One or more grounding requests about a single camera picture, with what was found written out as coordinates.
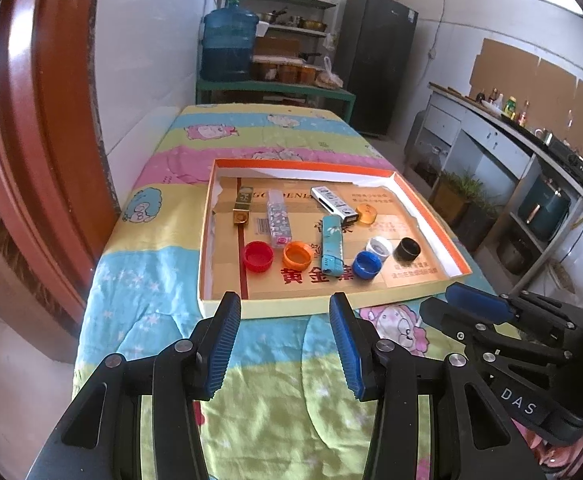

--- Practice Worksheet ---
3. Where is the teal patterned lighter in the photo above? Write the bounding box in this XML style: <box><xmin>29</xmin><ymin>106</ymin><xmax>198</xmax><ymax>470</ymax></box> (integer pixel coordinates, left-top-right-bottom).
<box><xmin>320</xmin><ymin>215</ymin><xmax>345</xmax><ymax>277</ymax></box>

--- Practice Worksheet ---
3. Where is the flattened cardboard liner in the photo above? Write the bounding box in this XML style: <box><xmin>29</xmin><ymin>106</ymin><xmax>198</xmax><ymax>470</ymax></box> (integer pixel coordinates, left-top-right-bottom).
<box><xmin>211</xmin><ymin>175</ymin><xmax>447</xmax><ymax>301</ymax></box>

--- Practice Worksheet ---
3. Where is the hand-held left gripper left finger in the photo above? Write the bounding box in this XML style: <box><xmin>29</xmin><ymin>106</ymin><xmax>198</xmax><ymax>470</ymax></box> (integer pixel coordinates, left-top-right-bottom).
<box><xmin>26</xmin><ymin>291</ymin><xmax>242</xmax><ymax>480</ymax></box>

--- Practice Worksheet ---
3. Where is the red-brown wooden door frame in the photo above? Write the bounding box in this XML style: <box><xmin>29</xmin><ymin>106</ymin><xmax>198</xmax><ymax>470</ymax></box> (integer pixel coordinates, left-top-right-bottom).
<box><xmin>0</xmin><ymin>0</ymin><xmax>122</xmax><ymax>361</ymax></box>

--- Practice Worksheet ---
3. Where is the dark grey refrigerator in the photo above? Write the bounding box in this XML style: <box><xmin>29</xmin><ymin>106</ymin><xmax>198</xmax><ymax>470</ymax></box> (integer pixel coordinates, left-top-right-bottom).
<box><xmin>339</xmin><ymin>0</ymin><xmax>419</xmax><ymax>137</ymax></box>

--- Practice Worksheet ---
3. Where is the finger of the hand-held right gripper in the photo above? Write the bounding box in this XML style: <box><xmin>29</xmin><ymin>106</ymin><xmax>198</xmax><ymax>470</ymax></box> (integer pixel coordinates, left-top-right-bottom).
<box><xmin>446</xmin><ymin>282</ymin><xmax>583</xmax><ymax>346</ymax></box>
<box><xmin>420</xmin><ymin>297</ymin><xmax>572</xmax><ymax>376</ymax></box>

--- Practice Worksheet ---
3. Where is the brown cardboard box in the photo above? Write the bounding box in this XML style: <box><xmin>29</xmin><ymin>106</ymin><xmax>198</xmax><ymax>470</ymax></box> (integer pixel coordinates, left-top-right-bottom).
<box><xmin>254</xmin><ymin>35</ymin><xmax>302</xmax><ymax>58</ymax></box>

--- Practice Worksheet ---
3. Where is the wall power cable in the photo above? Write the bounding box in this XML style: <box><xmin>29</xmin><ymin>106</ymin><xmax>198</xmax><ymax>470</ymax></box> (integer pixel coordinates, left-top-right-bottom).
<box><xmin>429</xmin><ymin>0</ymin><xmax>449</xmax><ymax>58</ymax></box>

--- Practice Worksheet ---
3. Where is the orange bottle cap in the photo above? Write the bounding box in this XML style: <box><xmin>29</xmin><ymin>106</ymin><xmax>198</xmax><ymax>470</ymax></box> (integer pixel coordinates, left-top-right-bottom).
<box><xmin>282</xmin><ymin>241</ymin><xmax>313</xmax><ymax>270</ymax></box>

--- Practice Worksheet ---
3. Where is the blue bottle cap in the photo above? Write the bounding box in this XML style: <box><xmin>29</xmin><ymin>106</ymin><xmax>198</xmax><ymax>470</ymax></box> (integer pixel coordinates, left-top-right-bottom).
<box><xmin>352</xmin><ymin>251</ymin><xmax>383</xmax><ymax>281</ymax></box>

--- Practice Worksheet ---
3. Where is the clear plastic food bag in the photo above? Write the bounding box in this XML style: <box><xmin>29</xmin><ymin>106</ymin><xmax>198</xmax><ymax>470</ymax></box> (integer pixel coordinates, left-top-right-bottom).
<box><xmin>316</xmin><ymin>56</ymin><xmax>345</xmax><ymax>90</ymax></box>

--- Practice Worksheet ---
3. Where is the clear floral spray bottle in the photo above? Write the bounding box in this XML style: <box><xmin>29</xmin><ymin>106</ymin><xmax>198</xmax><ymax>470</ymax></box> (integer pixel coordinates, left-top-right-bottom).
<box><xmin>266</xmin><ymin>189</ymin><xmax>293</xmax><ymax>248</ymax></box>

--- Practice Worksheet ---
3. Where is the white cartoon print case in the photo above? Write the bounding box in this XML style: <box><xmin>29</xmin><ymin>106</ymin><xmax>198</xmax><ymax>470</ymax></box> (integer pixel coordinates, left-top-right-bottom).
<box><xmin>310</xmin><ymin>185</ymin><xmax>359</xmax><ymax>226</ymax></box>

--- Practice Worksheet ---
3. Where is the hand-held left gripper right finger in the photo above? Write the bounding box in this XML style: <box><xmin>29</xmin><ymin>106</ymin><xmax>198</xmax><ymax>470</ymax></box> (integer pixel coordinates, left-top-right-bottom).
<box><xmin>329</xmin><ymin>291</ymin><xmax>547</xmax><ymax>480</ymax></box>

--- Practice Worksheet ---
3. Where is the potted grass planter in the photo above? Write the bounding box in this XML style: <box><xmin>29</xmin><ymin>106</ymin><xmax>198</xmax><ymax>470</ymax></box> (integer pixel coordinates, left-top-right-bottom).
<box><xmin>431</xmin><ymin>170</ymin><xmax>477</xmax><ymax>226</ymax></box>
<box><xmin>454</xmin><ymin>195</ymin><xmax>495</xmax><ymax>253</ymax></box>

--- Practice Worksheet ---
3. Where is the blue water jug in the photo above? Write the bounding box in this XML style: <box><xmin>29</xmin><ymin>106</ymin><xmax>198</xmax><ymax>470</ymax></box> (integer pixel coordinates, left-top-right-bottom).
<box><xmin>200</xmin><ymin>0</ymin><xmax>260</xmax><ymax>82</ymax></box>

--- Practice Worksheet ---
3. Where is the grey kitchen counter cabinet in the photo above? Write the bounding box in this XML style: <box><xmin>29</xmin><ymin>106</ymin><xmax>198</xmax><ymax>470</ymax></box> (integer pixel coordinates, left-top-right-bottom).
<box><xmin>404</xmin><ymin>82</ymin><xmax>583</xmax><ymax>276</ymax></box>

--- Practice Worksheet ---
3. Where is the black bottle cap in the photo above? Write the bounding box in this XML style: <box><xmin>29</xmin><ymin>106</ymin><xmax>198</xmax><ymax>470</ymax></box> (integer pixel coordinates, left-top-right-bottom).
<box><xmin>394</xmin><ymin>237</ymin><xmax>421</xmax><ymax>262</ymax></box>

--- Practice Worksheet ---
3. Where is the shallow white box orange rim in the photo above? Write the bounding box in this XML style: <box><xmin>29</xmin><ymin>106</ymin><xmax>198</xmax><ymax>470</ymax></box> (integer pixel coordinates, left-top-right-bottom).
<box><xmin>198</xmin><ymin>158</ymin><xmax>472</xmax><ymax>320</ymax></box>

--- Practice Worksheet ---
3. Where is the black gas stove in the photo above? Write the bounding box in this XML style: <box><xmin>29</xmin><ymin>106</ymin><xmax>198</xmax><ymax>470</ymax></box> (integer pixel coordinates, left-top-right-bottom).
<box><xmin>546</xmin><ymin>132</ymin><xmax>583</xmax><ymax>188</ymax></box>

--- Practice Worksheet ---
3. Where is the teal air fryer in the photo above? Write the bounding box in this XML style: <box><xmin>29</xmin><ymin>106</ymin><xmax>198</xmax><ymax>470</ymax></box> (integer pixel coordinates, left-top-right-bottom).
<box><xmin>516</xmin><ymin>175</ymin><xmax>572</xmax><ymax>241</ymax></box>

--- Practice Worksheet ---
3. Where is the gold lipstick case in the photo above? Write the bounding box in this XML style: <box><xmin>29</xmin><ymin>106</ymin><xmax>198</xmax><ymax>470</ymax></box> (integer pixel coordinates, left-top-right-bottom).
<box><xmin>230</xmin><ymin>187</ymin><xmax>256</xmax><ymax>227</ymax></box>

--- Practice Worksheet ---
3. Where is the steel cooking pot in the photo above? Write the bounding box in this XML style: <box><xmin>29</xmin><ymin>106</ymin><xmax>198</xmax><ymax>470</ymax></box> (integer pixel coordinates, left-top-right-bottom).
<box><xmin>499</xmin><ymin>240</ymin><xmax>535</xmax><ymax>275</ymax></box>

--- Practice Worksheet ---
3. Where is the green metal table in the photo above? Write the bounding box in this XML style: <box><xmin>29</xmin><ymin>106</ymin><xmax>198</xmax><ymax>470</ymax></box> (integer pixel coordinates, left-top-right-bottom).
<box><xmin>196</xmin><ymin>79</ymin><xmax>357</xmax><ymax>123</ymax></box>

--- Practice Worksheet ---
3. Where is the white bottle cap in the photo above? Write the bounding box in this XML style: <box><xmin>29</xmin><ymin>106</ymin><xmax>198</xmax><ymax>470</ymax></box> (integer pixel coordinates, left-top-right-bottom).
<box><xmin>365</xmin><ymin>236</ymin><xmax>393</xmax><ymax>260</ymax></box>

